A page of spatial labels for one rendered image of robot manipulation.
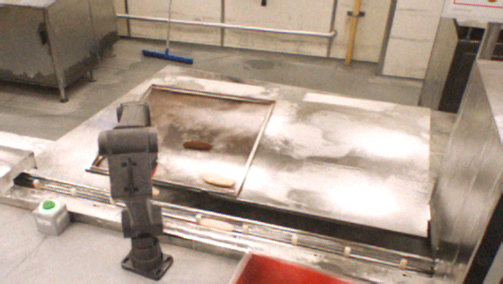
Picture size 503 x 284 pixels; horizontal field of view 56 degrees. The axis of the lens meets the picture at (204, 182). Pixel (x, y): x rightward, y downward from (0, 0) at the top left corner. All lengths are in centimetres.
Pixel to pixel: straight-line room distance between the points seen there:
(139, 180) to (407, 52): 395
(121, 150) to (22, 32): 336
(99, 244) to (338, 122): 90
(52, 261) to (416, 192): 105
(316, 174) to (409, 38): 321
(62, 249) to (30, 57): 297
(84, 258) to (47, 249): 12
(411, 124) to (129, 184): 113
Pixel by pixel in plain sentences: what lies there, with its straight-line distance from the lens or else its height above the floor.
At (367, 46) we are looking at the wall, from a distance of 493.
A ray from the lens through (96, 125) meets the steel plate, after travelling 200.
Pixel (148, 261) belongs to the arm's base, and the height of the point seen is 87.
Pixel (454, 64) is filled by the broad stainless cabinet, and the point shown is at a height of 82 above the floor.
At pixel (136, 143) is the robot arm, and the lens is 85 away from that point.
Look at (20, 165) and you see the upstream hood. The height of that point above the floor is 90.
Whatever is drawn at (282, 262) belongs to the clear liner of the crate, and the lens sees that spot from 116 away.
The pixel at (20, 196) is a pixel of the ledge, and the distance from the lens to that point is 157.
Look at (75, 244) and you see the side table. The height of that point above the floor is 82.
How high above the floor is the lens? 172
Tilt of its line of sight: 35 degrees down
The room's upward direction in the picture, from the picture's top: 1 degrees counter-clockwise
